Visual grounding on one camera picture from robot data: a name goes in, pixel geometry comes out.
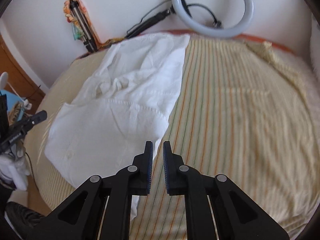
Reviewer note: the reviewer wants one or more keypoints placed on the left hand white glove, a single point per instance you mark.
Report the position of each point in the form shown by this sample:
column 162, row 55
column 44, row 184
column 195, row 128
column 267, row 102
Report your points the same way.
column 14, row 168

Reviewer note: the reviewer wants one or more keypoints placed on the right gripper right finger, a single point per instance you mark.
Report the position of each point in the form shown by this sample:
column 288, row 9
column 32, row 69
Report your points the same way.
column 215, row 207

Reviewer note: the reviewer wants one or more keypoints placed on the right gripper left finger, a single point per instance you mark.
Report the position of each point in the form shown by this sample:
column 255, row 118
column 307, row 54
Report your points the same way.
column 100, row 208

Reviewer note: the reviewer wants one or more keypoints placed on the white round desk lamp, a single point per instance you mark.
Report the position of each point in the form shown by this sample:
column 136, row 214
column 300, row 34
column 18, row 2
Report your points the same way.
column 4, row 82

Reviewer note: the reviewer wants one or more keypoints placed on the blue chair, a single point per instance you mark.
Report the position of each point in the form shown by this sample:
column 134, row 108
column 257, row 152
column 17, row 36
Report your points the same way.
column 11, row 99

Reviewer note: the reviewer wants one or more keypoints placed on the yellow striped blanket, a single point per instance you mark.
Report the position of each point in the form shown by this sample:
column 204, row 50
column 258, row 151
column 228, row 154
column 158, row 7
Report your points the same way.
column 248, row 110

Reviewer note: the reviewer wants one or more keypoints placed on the black bag on floor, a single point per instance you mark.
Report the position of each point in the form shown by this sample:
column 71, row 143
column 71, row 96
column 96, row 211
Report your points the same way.
column 22, row 218

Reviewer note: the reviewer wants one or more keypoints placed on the black ring light handle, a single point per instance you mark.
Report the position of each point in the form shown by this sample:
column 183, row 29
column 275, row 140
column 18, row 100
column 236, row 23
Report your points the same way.
column 148, row 23

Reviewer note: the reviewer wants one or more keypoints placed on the white long-sleeve shirt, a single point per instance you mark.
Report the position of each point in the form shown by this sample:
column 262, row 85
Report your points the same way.
column 124, row 103

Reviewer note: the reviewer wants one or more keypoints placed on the leopard print cloth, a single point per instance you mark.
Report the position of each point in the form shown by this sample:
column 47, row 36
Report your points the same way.
column 16, row 113

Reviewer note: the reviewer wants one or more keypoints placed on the white ring light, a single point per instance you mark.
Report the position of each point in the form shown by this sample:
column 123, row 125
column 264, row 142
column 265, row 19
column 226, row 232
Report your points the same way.
column 215, row 18

